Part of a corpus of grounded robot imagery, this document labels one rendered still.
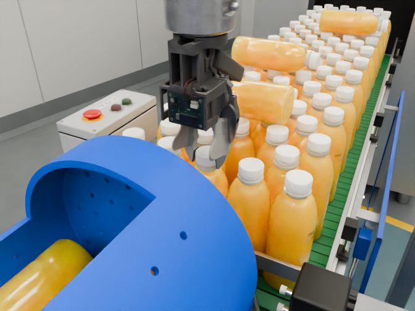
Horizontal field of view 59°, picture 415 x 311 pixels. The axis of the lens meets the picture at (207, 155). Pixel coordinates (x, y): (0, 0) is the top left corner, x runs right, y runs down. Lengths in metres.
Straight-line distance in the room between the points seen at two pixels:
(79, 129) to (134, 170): 0.40
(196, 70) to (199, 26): 0.06
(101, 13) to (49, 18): 0.51
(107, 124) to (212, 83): 0.30
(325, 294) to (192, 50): 0.36
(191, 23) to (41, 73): 3.01
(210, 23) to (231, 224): 0.23
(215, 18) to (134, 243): 0.28
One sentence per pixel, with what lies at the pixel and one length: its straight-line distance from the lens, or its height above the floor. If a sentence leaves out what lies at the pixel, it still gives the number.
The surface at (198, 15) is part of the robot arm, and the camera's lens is 0.45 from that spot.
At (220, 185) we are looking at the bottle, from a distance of 0.59.
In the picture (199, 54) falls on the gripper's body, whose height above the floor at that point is 1.29.
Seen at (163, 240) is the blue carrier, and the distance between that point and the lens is 0.30.
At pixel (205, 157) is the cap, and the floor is 1.12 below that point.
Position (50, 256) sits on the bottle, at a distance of 0.49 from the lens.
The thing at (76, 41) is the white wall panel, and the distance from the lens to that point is 3.55.
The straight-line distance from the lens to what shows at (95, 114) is 0.75.
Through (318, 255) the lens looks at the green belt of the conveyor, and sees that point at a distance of 0.74.
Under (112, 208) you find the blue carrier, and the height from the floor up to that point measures 1.13.
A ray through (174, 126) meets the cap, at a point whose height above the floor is 1.11.
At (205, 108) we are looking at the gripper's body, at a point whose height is 1.23.
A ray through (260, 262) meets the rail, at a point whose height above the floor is 0.97.
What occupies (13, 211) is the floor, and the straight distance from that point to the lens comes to 2.47.
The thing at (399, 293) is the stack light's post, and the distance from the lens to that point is 1.00.
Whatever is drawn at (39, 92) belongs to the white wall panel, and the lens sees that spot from 3.45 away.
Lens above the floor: 1.42
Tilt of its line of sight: 32 degrees down
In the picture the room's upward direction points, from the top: straight up
